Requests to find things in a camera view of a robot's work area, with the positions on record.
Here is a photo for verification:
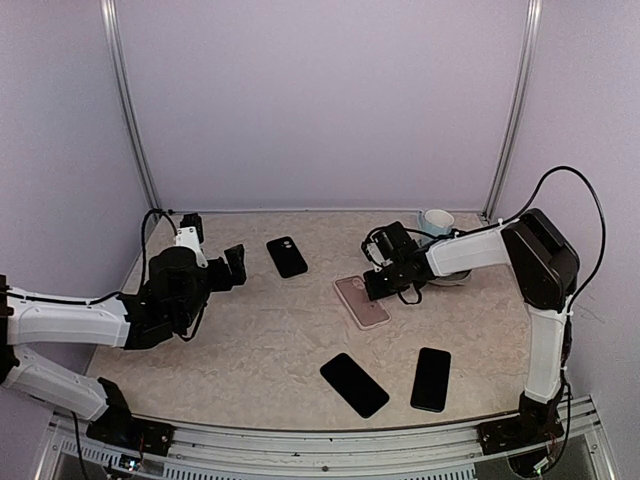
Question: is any black phone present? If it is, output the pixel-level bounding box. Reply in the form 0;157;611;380
410;347;452;413
320;353;390;419

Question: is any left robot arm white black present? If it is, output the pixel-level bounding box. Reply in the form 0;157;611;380
1;245;246;445

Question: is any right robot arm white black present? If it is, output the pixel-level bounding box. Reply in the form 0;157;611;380
361;208;580;444

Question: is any pink phone case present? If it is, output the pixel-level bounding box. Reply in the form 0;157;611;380
334;275;391;331

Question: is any black phone case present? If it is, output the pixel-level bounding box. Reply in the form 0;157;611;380
266;236;308;279

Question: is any light blue mug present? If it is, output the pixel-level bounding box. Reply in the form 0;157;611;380
418;209;455;237

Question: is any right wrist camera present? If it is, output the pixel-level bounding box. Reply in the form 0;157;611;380
361;221;418;268

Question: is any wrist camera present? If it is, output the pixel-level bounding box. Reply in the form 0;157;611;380
175;213;204;249
361;221;418;268

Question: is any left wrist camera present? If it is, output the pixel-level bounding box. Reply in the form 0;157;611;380
175;213;204;249

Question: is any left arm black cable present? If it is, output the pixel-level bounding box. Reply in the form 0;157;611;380
141;208;179;261

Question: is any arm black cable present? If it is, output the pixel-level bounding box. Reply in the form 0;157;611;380
141;208;179;261
517;166;607;311

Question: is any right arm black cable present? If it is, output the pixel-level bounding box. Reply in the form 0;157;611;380
517;166;607;311

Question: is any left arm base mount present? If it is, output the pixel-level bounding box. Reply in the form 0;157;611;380
86;417;175;457

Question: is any front aluminium rail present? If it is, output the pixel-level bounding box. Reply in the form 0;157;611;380
37;394;616;480

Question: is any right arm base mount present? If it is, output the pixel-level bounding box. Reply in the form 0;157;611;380
477;415;564;455

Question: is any left aluminium frame post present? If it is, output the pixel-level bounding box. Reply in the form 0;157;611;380
100;0;161;208

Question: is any aluminium frame post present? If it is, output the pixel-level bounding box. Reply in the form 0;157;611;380
100;0;161;208
482;0;543;221

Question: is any right aluminium frame post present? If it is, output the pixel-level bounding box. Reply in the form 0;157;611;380
482;0;543;221

